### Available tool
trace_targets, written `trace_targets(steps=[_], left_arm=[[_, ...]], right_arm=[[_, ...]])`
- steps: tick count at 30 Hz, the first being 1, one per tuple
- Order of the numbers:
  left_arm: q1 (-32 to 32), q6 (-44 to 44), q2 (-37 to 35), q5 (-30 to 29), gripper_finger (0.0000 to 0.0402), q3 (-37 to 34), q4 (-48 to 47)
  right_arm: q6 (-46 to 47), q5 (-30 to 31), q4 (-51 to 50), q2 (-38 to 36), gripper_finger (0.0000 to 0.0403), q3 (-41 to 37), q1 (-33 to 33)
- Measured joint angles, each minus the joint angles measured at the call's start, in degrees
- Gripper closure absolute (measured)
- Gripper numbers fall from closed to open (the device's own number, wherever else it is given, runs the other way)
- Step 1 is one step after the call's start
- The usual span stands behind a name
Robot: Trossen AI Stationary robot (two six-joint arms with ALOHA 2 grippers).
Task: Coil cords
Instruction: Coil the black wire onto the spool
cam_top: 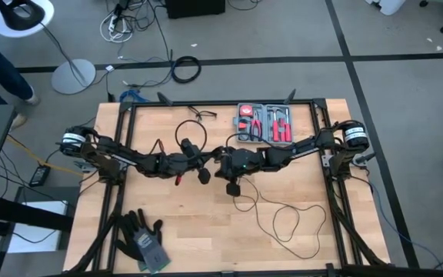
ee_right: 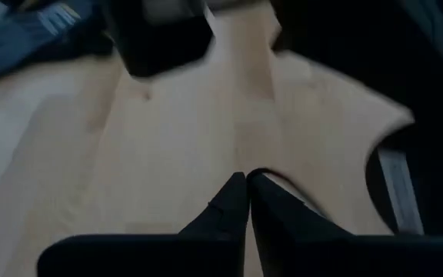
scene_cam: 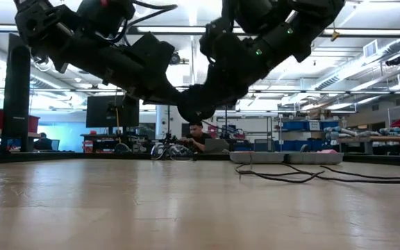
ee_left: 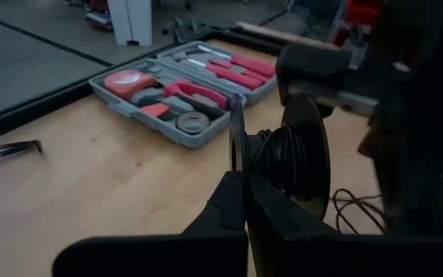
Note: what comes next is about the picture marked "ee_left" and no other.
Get small red hand tool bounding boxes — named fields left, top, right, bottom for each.
left=139, top=102, right=172, bottom=121

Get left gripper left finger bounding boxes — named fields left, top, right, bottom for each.
left=182, top=171, right=250, bottom=236

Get red tape measure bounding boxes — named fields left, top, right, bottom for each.
left=103, top=68, right=158, bottom=101

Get grey plastic tool case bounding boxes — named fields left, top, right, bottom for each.
left=89, top=40, right=278, bottom=149

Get thin black wire cord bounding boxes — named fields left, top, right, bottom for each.
left=248, top=125, right=387, bottom=235

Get black labelled wire spool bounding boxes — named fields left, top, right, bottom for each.
left=228, top=92, right=331, bottom=222

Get red-handled pliers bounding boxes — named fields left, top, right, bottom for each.
left=162, top=78, right=228, bottom=118

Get red-handled screwdriver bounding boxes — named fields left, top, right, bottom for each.
left=197, top=45, right=277, bottom=78

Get black tape roll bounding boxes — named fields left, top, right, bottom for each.
left=175, top=111, right=211, bottom=135

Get black safety glasses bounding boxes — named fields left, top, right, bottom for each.
left=0, top=140, right=44, bottom=165

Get white plastic unit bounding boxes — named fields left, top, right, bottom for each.
left=107, top=0, right=153, bottom=47

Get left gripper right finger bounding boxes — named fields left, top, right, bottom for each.
left=248, top=172, right=340, bottom=242

